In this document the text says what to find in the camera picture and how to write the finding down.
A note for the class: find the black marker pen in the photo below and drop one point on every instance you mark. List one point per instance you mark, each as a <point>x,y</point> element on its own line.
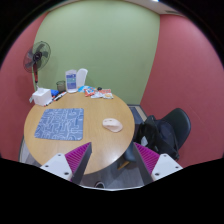
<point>60,96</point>

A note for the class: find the blue patterned mouse pad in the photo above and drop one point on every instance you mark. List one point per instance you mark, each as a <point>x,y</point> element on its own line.
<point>60,124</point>

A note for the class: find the clear acrylic sign stand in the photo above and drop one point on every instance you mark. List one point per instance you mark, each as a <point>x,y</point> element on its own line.
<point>71,81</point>

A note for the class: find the beige computer mouse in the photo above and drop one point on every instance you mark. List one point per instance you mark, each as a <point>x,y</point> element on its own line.
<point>112,125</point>

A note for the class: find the blue snack packet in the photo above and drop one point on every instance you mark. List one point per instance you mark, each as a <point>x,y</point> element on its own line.
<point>82,89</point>

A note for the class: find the black standing fan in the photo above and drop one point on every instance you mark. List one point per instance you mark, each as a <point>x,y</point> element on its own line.
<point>36,56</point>

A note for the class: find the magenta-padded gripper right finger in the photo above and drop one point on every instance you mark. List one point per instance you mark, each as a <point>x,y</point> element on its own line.
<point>163,165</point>

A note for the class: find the orange-red snack packet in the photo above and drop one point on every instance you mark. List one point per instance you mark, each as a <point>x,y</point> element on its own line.
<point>90,92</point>

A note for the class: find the dark pen cup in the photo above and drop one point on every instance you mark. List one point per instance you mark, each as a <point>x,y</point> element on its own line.
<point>61,86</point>

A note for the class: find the white snack packet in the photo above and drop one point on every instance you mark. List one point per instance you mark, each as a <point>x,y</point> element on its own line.
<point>97,95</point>

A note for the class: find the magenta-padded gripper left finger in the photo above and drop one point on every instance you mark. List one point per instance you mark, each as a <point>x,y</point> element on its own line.
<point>60,165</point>

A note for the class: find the small blue box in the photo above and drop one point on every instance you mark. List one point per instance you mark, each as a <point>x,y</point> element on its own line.
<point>54,92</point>

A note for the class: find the white tissue box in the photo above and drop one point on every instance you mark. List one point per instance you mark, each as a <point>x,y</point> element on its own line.
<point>41,96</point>

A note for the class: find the orange snack packet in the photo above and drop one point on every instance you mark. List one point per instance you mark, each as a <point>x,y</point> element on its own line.
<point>107,94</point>

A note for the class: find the small black round object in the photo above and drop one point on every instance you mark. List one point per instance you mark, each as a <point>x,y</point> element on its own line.
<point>99,88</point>

